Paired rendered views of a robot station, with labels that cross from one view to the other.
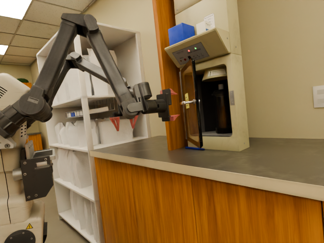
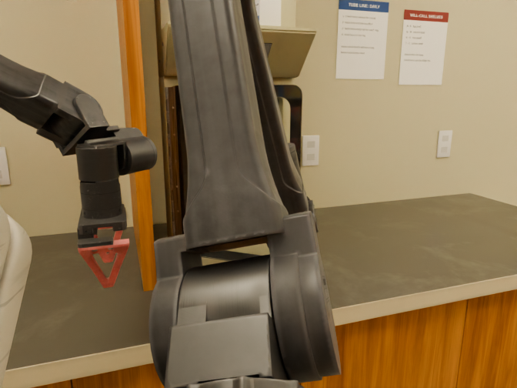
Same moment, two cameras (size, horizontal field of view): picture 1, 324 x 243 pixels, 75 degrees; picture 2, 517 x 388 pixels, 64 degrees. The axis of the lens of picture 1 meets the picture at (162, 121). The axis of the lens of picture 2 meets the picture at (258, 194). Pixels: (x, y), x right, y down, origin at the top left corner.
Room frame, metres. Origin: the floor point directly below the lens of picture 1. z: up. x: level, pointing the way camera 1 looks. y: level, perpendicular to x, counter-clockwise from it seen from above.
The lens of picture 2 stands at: (0.65, 0.65, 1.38)
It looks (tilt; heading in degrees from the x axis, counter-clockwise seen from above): 14 degrees down; 294
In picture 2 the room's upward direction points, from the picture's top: straight up
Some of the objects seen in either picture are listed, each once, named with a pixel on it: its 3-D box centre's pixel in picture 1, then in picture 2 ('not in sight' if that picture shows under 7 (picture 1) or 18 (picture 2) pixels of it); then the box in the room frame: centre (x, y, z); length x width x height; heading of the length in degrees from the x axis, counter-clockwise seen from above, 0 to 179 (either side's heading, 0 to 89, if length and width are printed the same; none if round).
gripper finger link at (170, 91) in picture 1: (169, 97); not in sight; (0.95, -0.05, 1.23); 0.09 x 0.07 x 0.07; 133
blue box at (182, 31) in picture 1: (182, 36); not in sight; (1.13, -0.15, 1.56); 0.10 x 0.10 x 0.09; 43
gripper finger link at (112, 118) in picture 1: (119, 121); (105, 254); (1.09, 0.22, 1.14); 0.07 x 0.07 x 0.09; 44
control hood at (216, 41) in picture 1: (195, 50); (239, 52); (1.08, -0.21, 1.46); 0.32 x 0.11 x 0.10; 43
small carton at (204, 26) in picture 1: (204, 30); (266, 15); (1.03, -0.25, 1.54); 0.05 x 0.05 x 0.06; 44
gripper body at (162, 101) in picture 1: (159, 105); not in sight; (0.90, 0.00, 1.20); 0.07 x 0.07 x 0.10; 43
